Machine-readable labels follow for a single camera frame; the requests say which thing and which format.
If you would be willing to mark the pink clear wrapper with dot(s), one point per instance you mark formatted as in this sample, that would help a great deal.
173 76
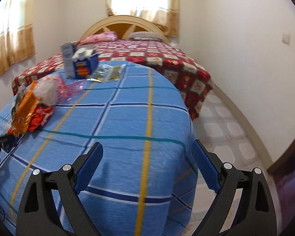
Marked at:
72 89

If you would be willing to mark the clear plastic wrapper packet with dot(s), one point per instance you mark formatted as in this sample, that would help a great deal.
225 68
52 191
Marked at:
108 72

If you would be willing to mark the cream wooden headboard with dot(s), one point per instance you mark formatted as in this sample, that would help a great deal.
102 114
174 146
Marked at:
127 23

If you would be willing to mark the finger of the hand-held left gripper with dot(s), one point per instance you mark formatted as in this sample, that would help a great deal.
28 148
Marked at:
0 148

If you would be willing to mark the striped pillow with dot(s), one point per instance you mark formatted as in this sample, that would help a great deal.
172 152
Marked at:
146 35

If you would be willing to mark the dark wooden door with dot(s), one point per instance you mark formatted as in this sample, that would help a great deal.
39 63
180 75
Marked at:
290 167

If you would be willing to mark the tall white carton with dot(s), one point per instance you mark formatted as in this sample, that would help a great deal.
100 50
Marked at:
67 59

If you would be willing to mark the red checked bed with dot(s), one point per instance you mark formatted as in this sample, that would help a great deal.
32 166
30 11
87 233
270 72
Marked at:
182 61

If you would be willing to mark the blue plaid cloth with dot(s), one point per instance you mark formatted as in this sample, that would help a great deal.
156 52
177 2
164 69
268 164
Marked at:
118 127

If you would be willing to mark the narrow beige window curtain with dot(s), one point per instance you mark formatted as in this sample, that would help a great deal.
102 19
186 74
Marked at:
172 9

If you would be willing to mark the red white printed wrapper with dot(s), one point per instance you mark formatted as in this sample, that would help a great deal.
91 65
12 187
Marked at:
40 118

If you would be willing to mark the clear plastic wrapper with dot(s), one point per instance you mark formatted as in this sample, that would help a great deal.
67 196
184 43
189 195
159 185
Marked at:
48 91

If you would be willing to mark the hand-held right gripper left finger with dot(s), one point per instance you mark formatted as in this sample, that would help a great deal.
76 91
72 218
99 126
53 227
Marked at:
88 169

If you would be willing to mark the wide beige window curtain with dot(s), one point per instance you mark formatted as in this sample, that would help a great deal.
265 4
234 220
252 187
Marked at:
7 36

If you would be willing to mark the pink floral pillow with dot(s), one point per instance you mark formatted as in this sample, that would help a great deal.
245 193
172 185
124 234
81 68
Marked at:
100 37

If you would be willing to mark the blue milk carton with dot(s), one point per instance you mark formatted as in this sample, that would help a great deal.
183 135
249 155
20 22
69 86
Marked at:
84 65

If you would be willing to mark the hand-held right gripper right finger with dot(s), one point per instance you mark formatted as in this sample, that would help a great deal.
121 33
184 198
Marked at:
206 167

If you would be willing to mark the orange snack packet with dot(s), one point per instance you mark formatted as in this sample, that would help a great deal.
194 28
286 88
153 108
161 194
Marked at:
25 110

